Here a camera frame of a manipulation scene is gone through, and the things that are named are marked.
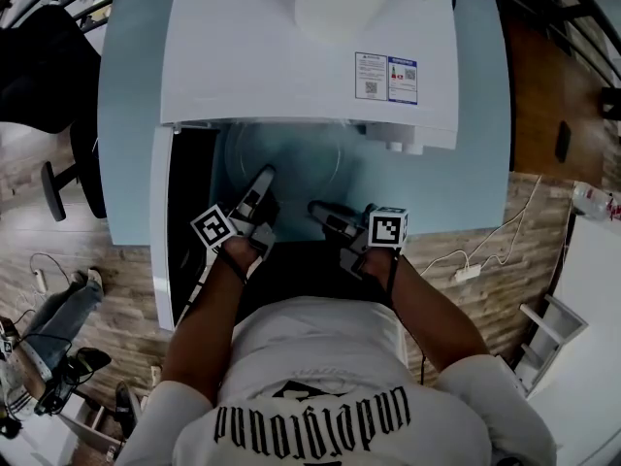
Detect wooden side table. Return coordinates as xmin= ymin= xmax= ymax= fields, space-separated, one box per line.
xmin=504 ymin=16 xmax=621 ymax=189

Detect person's left forearm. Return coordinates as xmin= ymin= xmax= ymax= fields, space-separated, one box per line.
xmin=162 ymin=238 xmax=267 ymax=407

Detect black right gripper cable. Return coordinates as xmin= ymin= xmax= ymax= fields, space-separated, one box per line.
xmin=384 ymin=248 xmax=429 ymax=388

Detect black rectangular pad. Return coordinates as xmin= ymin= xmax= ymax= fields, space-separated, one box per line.
xmin=555 ymin=119 xmax=573 ymax=165

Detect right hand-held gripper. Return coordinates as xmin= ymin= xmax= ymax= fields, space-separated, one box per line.
xmin=308 ymin=200 xmax=409 ymax=276

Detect white open box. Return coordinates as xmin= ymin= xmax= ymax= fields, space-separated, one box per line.
xmin=58 ymin=394 xmax=128 ymax=456

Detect clear plastic bottle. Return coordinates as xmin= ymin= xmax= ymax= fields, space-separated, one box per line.
xmin=571 ymin=181 xmax=621 ymax=221

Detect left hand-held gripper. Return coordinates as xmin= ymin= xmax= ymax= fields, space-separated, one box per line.
xmin=190 ymin=163 xmax=281 ymax=266

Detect round clear glass dish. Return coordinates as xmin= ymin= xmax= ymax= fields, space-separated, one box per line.
xmin=223 ymin=121 xmax=343 ymax=198

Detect white vase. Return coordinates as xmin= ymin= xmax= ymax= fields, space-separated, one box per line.
xmin=293 ymin=0 xmax=404 ymax=42

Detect black curved object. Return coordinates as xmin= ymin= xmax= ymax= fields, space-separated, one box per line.
xmin=114 ymin=381 xmax=144 ymax=439
xmin=66 ymin=346 xmax=114 ymax=374

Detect black office chair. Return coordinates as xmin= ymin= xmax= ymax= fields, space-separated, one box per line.
xmin=0 ymin=5 xmax=109 ymax=223

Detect white warning sticker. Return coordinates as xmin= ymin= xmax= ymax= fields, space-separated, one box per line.
xmin=354 ymin=50 xmax=390 ymax=102

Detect white microwave oven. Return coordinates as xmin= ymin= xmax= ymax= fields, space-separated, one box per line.
xmin=149 ymin=0 xmax=460 ymax=332

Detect white shelf unit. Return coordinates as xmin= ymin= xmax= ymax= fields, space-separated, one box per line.
xmin=512 ymin=215 xmax=621 ymax=408

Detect white floor cable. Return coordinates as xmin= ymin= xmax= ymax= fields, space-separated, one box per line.
xmin=419 ymin=174 xmax=542 ymax=281

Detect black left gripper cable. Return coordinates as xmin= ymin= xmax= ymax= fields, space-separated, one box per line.
xmin=175 ymin=245 xmax=249 ymax=330

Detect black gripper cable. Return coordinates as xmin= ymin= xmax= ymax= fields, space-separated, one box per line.
xmin=175 ymin=245 xmax=249 ymax=330
xmin=384 ymin=248 xmax=429 ymax=388

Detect person's right forearm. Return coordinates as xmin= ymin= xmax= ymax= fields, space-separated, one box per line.
xmin=363 ymin=249 xmax=492 ymax=377

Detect person's black trousers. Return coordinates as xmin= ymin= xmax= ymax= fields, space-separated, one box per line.
xmin=232 ymin=239 xmax=392 ymax=311

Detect blue-bordered label sticker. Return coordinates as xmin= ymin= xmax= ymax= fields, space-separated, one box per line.
xmin=386 ymin=55 xmax=420 ymax=106

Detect white printed t-shirt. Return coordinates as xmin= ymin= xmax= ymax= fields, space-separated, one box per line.
xmin=114 ymin=296 xmax=559 ymax=466

